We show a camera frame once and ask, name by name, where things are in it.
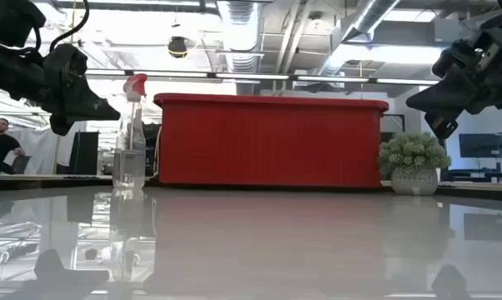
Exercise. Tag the dark computer monitor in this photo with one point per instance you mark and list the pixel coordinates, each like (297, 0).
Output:
(480, 146)

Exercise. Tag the clear spray bottle red trigger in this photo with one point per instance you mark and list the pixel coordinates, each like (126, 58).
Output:
(129, 162)

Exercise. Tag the ribbed silver air duct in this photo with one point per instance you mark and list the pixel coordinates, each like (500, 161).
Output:
(238, 33)

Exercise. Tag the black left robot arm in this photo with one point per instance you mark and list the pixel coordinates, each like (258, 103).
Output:
(5, 71)

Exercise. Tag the green artificial plant in pot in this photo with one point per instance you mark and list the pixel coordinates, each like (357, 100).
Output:
(413, 158)

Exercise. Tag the long ceiling light bar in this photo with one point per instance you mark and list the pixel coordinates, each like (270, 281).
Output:
(332, 78)
(251, 76)
(405, 81)
(151, 73)

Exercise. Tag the smooth silver air duct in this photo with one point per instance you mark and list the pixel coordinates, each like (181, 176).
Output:
(359, 25)

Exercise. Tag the red plastic laundry bin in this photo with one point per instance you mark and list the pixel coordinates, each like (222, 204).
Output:
(272, 141)

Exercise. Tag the black dome camera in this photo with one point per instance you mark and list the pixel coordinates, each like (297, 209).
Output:
(177, 46)

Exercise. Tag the black upright panel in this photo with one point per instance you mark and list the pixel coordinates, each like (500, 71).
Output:
(84, 152)

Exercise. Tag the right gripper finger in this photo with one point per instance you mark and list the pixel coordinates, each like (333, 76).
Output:
(447, 93)
(442, 124)

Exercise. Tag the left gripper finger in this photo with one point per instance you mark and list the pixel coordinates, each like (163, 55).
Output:
(61, 125)
(84, 106)

